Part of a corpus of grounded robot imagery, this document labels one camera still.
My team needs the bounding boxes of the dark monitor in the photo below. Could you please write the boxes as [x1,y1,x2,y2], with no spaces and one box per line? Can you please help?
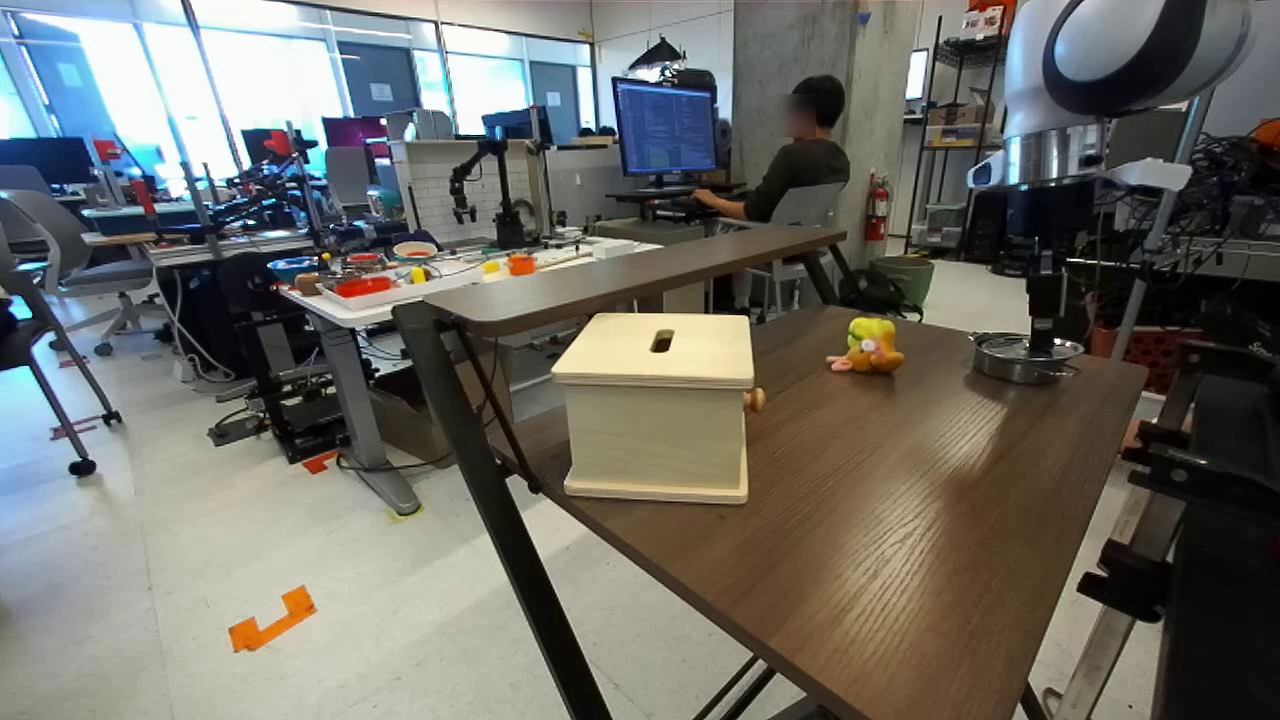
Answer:
[0,136,99,189]

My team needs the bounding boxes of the pale wooden box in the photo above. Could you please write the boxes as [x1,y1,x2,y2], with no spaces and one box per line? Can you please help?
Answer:
[551,312,768,505]

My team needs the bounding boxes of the black chair on castors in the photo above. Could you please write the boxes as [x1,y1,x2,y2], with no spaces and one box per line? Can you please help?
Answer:
[0,224,124,478]

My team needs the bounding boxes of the grey swivel chair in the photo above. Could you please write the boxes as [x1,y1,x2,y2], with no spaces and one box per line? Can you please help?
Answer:
[0,189,167,358]

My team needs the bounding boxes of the computer monitor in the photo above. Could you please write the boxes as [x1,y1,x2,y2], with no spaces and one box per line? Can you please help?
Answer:
[611,77,720,190]

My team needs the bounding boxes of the red fire extinguisher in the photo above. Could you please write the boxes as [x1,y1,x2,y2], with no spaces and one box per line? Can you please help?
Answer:
[865,169,892,244]

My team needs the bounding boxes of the black desk lamp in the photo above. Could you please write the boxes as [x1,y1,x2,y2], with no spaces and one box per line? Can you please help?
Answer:
[627,35,687,79]

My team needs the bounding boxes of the green bin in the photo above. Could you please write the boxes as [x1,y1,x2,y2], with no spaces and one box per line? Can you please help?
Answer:
[870,255,936,311]

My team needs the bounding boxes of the window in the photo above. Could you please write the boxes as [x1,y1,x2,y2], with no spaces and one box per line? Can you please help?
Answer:
[0,0,597,191]

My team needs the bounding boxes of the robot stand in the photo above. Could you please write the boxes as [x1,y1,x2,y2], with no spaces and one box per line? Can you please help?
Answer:
[1040,335,1280,720]

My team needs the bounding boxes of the heap of black cables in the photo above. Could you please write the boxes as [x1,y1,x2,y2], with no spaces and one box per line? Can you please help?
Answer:
[1185,125,1280,246]

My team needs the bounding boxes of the person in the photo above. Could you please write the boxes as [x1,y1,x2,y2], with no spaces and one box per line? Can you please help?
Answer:
[692,74,852,311]

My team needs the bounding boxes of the red crate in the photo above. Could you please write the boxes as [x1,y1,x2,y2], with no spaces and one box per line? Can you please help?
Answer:
[1089,324,1208,394]

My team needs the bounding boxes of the white standing desk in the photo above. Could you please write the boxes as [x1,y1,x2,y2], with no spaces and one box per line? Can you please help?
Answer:
[278,238,663,517]

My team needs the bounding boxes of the yellow orange plush toy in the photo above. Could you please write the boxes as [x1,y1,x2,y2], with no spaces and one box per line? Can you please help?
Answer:
[826,316,907,377]

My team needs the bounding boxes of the black metal shelf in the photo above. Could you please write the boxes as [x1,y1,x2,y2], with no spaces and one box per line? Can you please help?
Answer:
[904,8,1007,257]

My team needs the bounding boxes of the black backpack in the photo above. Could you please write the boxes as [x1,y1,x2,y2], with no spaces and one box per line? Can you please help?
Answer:
[837,267,924,323]

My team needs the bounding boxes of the grey office chair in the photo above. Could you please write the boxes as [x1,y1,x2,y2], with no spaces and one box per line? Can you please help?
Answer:
[744,181,850,323]

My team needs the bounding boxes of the silver pot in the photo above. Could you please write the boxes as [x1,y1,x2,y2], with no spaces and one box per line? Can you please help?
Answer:
[971,331,1087,386]

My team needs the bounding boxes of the cardboard box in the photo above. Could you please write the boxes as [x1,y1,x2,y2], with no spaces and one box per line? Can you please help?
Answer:
[373,358,517,467]

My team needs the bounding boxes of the white tiled panel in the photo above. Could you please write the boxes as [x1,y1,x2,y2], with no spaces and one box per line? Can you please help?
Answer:
[390,137,549,247]

